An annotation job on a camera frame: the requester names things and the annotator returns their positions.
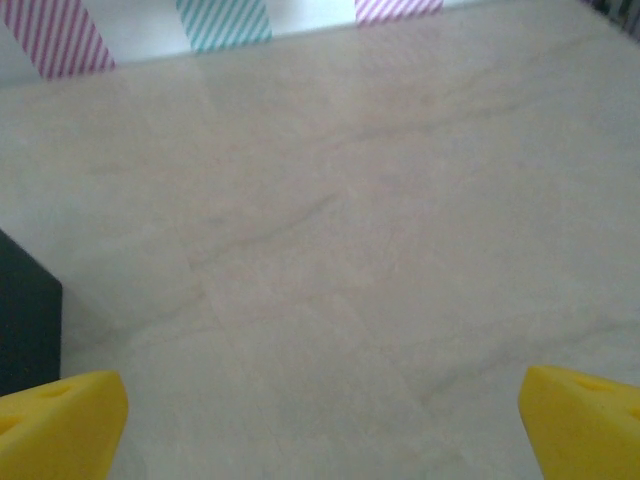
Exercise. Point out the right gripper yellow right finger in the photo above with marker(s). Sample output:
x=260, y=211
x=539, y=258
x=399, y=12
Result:
x=585, y=430

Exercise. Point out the starry night painted tin box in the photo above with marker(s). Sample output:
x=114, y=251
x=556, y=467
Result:
x=25, y=325

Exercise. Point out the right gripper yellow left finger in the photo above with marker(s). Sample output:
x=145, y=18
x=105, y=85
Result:
x=60, y=430

